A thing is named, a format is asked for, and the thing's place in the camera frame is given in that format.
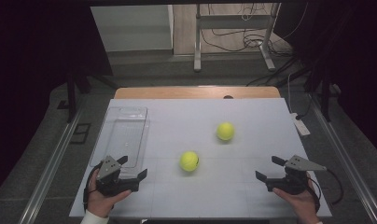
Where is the right hand-held gripper black cable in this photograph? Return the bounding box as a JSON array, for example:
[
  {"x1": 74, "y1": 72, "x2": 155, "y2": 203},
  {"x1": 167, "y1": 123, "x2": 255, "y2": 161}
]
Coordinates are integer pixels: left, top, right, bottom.
[{"x1": 307, "y1": 167, "x2": 345, "y2": 215}]

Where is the person's right hand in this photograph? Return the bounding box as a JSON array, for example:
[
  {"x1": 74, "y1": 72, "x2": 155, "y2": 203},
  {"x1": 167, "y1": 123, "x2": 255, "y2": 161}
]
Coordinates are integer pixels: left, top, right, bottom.
[{"x1": 272, "y1": 172, "x2": 321, "y2": 224}]

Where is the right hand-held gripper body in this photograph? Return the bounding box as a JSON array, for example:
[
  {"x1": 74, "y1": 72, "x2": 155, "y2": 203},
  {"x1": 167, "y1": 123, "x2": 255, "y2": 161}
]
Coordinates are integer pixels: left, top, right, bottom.
[{"x1": 265, "y1": 154, "x2": 328, "y2": 196}]

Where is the black metal stand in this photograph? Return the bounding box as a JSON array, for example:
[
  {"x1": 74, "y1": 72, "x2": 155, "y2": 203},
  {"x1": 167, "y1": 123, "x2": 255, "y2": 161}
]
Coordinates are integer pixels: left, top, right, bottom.
[
  {"x1": 57, "y1": 73, "x2": 93, "y2": 124},
  {"x1": 303, "y1": 71, "x2": 334, "y2": 123}
]

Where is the white cabinet panel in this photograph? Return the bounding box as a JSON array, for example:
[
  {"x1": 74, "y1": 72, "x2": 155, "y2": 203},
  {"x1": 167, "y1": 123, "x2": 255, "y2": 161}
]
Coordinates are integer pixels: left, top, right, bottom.
[{"x1": 91, "y1": 4, "x2": 175, "y2": 53}]

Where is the tangle of black floor cables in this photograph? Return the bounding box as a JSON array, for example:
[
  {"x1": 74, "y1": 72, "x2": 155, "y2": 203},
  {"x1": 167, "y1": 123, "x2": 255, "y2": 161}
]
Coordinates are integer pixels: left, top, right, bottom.
[{"x1": 200, "y1": 3, "x2": 294, "y2": 59}]

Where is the aluminium floor rail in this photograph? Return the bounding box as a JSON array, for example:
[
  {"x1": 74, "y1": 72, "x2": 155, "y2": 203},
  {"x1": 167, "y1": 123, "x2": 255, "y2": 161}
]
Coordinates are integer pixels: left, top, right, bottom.
[
  {"x1": 25, "y1": 102, "x2": 86, "y2": 224},
  {"x1": 310, "y1": 92, "x2": 377, "y2": 224}
]

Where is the white power strip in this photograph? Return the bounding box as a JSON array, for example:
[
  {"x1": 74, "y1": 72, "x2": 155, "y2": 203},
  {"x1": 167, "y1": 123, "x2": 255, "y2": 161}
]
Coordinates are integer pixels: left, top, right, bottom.
[{"x1": 289, "y1": 112, "x2": 312, "y2": 137}]

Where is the black curtain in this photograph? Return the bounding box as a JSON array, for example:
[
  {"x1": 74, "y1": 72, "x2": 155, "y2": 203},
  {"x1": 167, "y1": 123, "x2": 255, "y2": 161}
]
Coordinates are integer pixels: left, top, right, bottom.
[
  {"x1": 272, "y1": 0, "x2": 377, "y2": 161},
  {"x1": 0, "y1": 0, "x2": 114, "y2": 200}
]

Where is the white metal desk frame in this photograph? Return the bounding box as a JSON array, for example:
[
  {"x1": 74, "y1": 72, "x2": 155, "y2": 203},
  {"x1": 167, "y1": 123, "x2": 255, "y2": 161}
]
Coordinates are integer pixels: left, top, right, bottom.
[{"x1": 193, "y1": 3, "x2": 282, "y2": 73}]

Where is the person's left hand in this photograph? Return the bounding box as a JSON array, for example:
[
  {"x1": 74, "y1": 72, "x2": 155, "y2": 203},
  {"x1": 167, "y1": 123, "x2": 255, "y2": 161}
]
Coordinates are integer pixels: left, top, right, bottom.
[{"x1": 86, "y1": 176, "x2": 133, "y2": 218}]

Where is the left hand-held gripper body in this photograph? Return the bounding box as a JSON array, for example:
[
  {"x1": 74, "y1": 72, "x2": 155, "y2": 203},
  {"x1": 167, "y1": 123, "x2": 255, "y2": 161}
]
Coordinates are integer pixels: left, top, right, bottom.
[{"x1": 95, "y1": 155, "x2": 140, "y2": 197}]

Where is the clear plastic container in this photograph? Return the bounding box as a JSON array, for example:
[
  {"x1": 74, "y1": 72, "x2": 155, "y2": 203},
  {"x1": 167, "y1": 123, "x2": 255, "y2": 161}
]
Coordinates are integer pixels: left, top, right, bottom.
[{"x1": 89, "y1": 105, "x2": 151, "y2": 180}]

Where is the left hand-held gripper black cable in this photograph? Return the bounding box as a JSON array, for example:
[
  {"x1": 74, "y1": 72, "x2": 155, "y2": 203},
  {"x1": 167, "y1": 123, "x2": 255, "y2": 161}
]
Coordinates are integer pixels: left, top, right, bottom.
[{"x1": 82, "y1": 161, "x2": 105, "y2": 215}]

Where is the hand-held gripper black cable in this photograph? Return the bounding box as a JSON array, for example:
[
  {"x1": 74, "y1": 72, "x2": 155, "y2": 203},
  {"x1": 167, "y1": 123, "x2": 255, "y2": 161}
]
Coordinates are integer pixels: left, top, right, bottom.
[
  {"x1": 307, "y1": 167, "x2": 345, "y2": 215},
  {"x1": 82, "y1": 161, "x2": 105, "y2": 215}
]

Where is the yellow-green tennis ball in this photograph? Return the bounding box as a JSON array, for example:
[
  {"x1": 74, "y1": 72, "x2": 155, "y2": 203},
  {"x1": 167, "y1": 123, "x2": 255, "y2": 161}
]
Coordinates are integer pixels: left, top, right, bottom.
[
  {"x1": 216, "y1": 121, "x2": 236, "y2": 142},
  {"x1": 178, "y1": 150, "x2": 201, "y2": 173}
]

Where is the black rectangular floor frame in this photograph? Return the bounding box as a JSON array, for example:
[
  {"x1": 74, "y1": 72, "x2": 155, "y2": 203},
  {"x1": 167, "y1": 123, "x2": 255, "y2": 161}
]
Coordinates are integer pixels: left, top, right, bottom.
[{"x1": 69, "y1": 122, "x2": 92, "y2": 146}]

